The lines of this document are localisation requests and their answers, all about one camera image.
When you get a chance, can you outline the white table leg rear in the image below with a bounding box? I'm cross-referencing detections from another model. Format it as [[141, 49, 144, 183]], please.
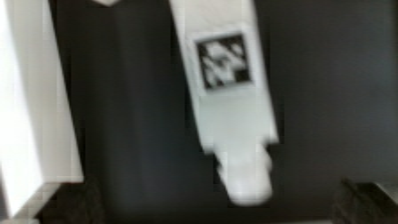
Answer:
[[91, 0, 123, 7]]

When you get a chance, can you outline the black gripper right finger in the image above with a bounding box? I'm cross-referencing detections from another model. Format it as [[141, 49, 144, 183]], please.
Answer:
[[331, 179, 398, 224]]

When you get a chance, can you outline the white front fence bar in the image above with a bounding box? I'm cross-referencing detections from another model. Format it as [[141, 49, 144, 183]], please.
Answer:
[[0, 0, 84, 219]]

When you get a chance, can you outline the white table leg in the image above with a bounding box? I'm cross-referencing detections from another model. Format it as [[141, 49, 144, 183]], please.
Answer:
[[169, 0, 279, 206], [91, 0, 123, 7]]

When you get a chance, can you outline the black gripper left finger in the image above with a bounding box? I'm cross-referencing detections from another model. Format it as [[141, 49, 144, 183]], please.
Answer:
[[36, 178, 107, 224]]

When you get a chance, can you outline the white table leg front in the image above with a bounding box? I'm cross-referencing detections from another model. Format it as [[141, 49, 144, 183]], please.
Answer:
[[169, 0, 279, 206]]

